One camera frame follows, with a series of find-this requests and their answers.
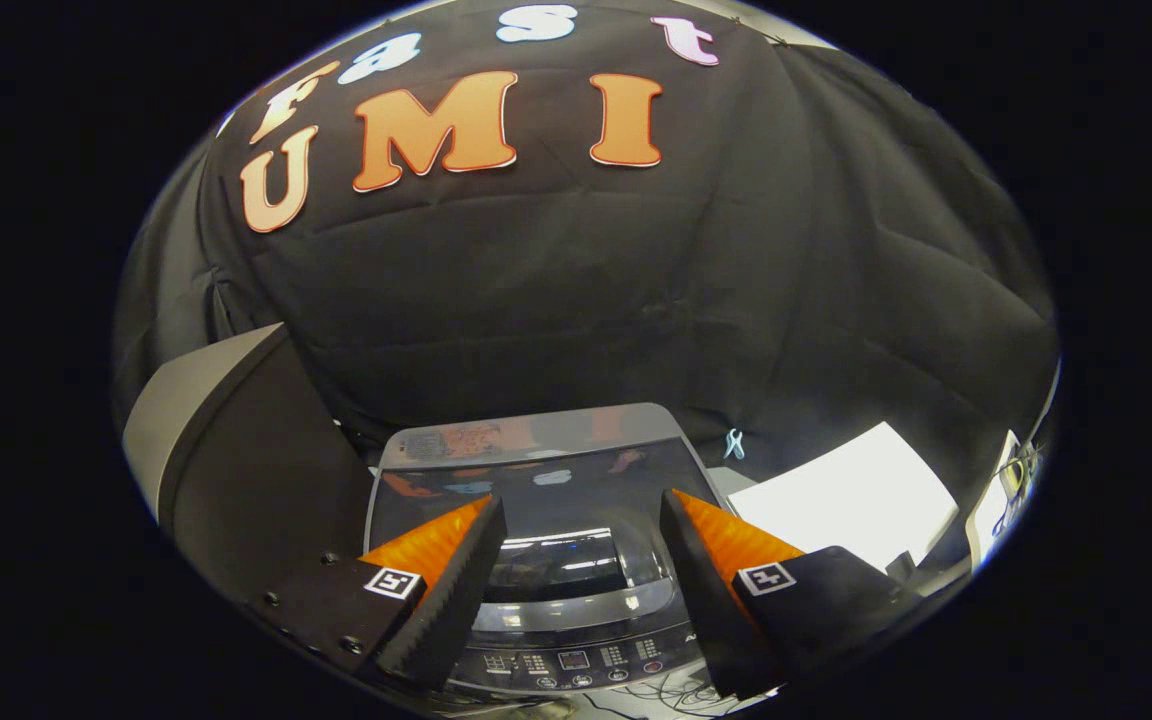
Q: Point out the pale blue clip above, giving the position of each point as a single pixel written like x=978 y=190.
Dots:
x=733 y=443

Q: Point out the white board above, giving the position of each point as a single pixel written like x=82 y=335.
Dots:
x=846 y=495

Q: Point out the grey stand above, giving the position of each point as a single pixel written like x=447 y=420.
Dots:
x=256 y=480

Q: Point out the grey washing machine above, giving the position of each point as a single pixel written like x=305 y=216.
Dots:
x=576 y=662

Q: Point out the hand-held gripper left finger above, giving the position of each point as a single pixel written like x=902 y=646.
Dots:
x=456 y=590

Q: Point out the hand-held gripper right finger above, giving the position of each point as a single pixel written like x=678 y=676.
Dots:
x=706 y=590

